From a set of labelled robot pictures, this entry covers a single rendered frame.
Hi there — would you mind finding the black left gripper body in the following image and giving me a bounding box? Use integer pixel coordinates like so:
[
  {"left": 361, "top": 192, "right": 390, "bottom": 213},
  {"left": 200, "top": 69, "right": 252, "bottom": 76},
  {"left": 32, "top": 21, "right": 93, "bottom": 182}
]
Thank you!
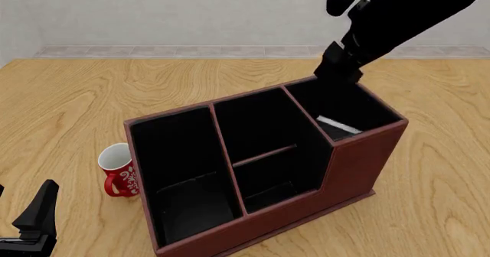
[{"left": 0, "top": 229, "right": 59, "bottom": 257}]

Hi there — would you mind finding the red-brown desk caddy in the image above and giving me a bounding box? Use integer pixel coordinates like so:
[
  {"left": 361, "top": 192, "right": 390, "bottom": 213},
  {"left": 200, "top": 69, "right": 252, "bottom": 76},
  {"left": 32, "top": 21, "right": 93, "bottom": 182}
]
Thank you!
[{"left": 123, "top": 75, "right": 409, "bottom": 257}]

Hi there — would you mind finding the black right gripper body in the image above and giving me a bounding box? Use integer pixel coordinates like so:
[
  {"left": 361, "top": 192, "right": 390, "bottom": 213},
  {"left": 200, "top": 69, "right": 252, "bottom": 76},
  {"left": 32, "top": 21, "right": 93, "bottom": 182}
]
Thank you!
[{"left": 313, "top": 41, "right": 364, "bottom": 85}]

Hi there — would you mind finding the red patterned mug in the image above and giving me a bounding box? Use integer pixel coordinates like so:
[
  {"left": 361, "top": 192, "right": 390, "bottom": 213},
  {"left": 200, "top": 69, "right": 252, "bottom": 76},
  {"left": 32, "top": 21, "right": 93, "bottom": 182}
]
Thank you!
[{"left": 97, "top": 142, "right": 139, "bottom": 198}]

